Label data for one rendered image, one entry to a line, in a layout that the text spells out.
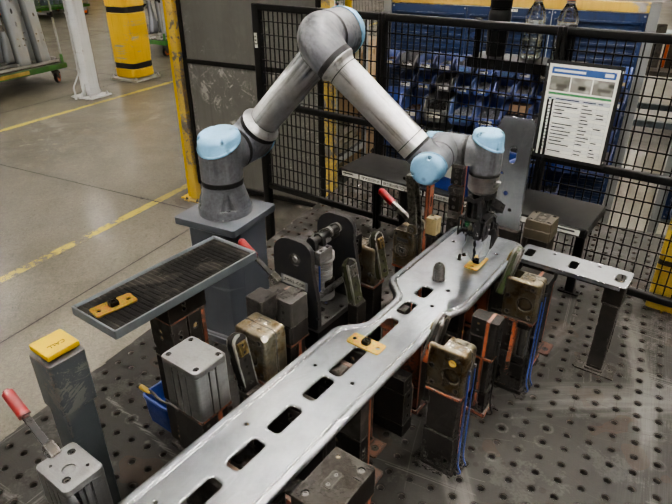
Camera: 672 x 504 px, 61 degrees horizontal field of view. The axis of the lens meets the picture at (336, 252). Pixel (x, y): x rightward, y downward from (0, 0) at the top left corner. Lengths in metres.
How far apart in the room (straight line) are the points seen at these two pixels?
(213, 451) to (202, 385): 0.11
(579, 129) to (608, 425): 0.89
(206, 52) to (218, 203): 2.64
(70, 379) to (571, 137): 1.56
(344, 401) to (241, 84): 3.12
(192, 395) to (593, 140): 1.42
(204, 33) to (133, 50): 4.87
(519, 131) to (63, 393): 1.31
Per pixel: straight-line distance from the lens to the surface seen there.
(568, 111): 1.97
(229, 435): 1.09
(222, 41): 4.05
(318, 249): 1.30
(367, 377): 1.18
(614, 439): 1.62
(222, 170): 1.56
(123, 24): 8.93
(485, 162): 1.42
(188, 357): 1.09
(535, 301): 1.48
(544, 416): 1.62
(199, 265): 1.27
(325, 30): 1.36
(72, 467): 1.04
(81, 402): 1.17
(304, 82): 1.53
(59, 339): 1.13
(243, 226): 1.57
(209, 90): 4.20
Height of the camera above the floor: 1.78
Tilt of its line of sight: 29 degrees down
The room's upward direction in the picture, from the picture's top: straight up
